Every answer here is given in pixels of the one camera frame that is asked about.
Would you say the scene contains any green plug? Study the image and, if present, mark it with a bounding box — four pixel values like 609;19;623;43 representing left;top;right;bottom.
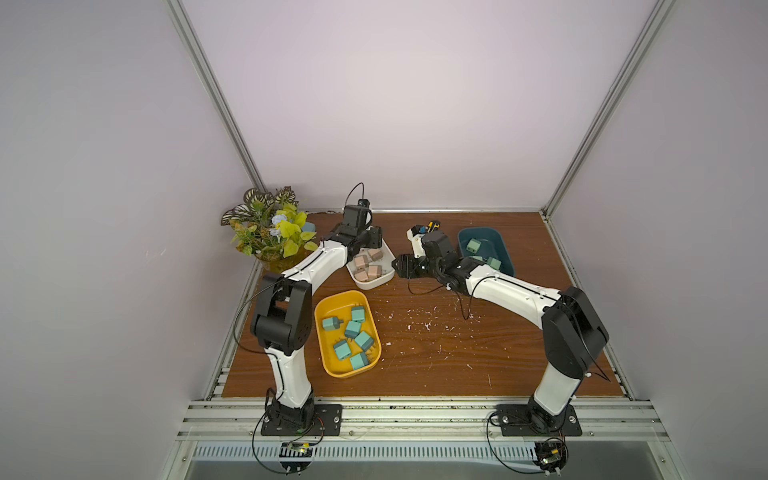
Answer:
466;238;482;254
486;257;502;271

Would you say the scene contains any teal plug bottom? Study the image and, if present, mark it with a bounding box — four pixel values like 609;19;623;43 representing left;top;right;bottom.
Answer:
354;331;375;352

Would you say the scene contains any light teal plug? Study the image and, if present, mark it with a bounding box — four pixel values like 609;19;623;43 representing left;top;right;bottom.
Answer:
321;316;343;331

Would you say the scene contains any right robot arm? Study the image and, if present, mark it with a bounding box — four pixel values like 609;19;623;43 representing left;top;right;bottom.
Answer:
392;225;609;433

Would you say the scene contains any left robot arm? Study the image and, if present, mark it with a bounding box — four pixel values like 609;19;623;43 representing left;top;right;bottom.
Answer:
251;198;382;429

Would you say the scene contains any white storage box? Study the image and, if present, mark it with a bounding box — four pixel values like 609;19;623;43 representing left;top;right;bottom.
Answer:
346;241;395;290

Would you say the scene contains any teal storage box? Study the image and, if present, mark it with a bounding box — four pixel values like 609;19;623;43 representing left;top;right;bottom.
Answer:
457;227;516;276

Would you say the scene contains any yellow storage box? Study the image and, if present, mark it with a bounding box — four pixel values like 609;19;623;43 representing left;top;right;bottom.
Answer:
314;290;382;379

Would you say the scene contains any potted green plant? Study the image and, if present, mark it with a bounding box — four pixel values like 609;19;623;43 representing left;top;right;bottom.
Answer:
220;186;319;272

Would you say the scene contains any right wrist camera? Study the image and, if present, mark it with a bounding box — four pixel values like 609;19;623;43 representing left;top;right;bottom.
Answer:
406;225;427;258

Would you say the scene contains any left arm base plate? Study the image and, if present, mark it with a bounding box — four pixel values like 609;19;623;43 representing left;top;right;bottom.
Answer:
260;402;343;437

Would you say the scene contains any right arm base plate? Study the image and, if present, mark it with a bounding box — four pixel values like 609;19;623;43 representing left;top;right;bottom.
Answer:
495;404;583;437

